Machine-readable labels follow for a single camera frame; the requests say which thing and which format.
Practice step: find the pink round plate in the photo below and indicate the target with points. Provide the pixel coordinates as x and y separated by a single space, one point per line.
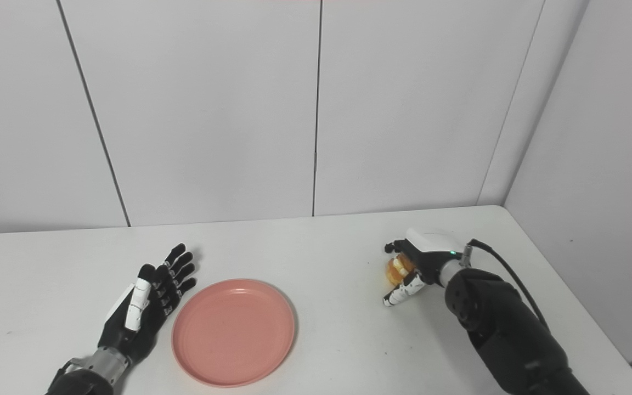
233 332

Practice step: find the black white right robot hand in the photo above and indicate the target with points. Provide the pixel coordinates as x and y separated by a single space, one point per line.
431 252

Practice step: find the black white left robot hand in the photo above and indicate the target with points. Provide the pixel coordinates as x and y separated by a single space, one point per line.
140 323

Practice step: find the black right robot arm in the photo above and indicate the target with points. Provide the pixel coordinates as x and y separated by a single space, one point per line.
508 334

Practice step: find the cream puff pastry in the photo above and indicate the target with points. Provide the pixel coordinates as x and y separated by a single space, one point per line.
395 269

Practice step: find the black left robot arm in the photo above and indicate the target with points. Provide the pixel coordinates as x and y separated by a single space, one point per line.
83 378

